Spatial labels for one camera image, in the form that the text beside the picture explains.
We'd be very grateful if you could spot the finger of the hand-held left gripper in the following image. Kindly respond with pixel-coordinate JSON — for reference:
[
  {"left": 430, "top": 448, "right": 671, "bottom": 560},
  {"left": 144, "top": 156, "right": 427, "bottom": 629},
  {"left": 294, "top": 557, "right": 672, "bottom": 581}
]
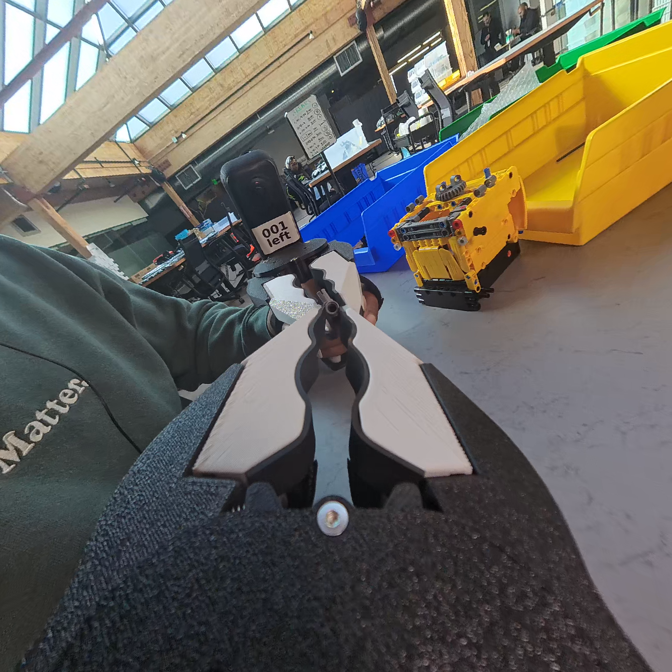
[
  {"left": 314, "top": 251, "right": 365, "bottom": 315},
  {"left": 261, "top": 275, "right": 321, "bottom": 330}
]

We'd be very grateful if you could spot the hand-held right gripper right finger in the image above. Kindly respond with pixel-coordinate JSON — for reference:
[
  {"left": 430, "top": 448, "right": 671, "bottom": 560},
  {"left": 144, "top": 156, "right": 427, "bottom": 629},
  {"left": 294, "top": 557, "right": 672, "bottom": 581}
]
[{"left": 344, "top": 309, "right": 473, "bottom": 507}]

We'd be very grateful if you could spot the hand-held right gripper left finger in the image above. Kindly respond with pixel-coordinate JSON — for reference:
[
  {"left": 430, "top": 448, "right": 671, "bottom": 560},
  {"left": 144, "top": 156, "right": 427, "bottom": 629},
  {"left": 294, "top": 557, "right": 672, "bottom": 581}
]
[{"left": 193, "top": 309, "right": 322, "bottom": 507}]

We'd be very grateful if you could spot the person's left forearm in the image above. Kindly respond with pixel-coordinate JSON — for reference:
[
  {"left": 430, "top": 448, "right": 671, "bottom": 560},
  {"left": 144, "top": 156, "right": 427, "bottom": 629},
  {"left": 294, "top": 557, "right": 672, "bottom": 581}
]
[{"left": 168, "top": 294, "right": 275, "bottom": 392}]

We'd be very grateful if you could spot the yellow black lego vehicle model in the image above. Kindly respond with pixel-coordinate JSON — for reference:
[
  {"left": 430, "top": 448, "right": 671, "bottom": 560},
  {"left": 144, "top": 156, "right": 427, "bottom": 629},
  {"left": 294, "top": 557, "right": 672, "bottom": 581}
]
[{"left": 388, "top": 167, "right": 527, "bottom": 312}]

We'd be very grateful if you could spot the person's left hand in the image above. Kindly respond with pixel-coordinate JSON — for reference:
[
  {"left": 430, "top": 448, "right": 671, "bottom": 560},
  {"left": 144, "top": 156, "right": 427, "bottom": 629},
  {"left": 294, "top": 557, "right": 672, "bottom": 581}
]
[{"left": 316, "top": 290, "right": 383, "bottom": 368}]

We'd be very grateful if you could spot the blue plastic bin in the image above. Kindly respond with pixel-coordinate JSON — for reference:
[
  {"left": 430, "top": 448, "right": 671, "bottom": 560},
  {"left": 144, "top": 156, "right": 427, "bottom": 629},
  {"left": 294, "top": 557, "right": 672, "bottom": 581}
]
[
  {"left": 354, "top": 135, "right": 461, "bottom": 275},
  {"left": 299, "top": 176, "right": 384, "bottom": 258}
]

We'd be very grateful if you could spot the whiteboard with writing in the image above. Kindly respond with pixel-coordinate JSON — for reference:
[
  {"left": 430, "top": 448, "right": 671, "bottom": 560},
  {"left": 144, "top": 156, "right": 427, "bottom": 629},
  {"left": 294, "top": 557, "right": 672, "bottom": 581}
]
[{"left": 285, "top": 94, "right": 338, "bottom": 161}]

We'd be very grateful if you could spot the black office chair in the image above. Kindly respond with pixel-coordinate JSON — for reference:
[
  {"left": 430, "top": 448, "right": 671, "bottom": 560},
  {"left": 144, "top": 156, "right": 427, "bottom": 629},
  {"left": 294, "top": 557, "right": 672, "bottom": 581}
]
[
  {"left": 178, "top": 233, "right": 238, "bottom": 305},
  {"left": 417, "top": 68, "right": 459, "bottom": 140}
]

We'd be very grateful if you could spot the work table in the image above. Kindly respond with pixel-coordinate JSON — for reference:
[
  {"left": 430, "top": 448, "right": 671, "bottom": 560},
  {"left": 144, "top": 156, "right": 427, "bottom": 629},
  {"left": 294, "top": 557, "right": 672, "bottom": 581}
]
[{"left": 309, "top": 138, "right": 383, "bottom": 211}]

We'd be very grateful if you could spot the cluttered desk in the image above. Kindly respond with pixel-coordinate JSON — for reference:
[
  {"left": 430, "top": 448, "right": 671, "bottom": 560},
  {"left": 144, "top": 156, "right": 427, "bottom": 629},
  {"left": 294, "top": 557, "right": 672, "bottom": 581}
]
[{"left": 131, "top": 220, "right": 253, "bottom": 295}]

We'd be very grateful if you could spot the bubble wrap sheet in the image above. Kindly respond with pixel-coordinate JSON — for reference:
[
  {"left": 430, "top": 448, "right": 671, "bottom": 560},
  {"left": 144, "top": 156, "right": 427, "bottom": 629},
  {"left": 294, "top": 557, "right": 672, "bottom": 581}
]
[{"left": 462, "top": 65, "right": 541, "bottom": 137}]

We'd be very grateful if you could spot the long wooden table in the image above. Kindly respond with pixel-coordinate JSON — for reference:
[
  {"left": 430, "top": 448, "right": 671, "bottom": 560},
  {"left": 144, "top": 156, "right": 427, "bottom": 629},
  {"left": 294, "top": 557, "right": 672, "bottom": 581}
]
[{"left": 443, "top": 0, "right": 604, "bottom": 98}]

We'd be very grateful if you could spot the yellow plastic bin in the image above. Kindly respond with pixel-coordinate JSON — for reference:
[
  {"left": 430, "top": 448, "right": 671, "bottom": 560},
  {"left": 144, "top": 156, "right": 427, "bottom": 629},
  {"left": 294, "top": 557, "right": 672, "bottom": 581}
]
[{"left": 422, "top": 21, "right": 672, "bottom": 247}]

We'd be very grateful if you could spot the green plastic bin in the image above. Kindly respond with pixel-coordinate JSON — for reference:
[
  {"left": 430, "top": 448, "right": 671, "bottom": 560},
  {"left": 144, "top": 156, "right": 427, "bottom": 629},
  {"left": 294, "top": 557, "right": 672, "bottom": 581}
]
[{"left": 438, "top": 8, "right": 666, "bottom": 142}]

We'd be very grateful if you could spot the black drawstring cord with toggle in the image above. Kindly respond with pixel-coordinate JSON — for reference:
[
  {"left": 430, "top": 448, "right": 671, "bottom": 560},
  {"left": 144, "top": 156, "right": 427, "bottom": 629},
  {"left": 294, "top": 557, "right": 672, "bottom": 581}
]
[{"left": 0, "top": 341, "right": 142, "bottom": 455}]

